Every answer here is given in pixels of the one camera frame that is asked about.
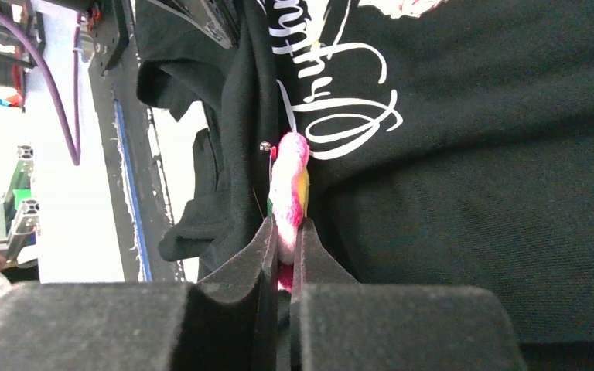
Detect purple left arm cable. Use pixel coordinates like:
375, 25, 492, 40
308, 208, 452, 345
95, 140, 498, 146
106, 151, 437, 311
0, 0, 83, 168

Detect aluminium rail frame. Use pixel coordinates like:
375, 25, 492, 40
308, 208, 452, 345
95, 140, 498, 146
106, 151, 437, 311
0, 145, 40, 264

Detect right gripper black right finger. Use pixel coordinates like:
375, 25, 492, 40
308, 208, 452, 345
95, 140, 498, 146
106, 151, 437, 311
291, 220, 526, 370

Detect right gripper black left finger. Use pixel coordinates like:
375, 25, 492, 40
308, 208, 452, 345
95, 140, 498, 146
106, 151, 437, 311
0, 218, 278, 370

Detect black floral print t-shirt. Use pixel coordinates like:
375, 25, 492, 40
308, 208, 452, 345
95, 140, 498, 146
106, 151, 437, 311
135, 1, 594, 370

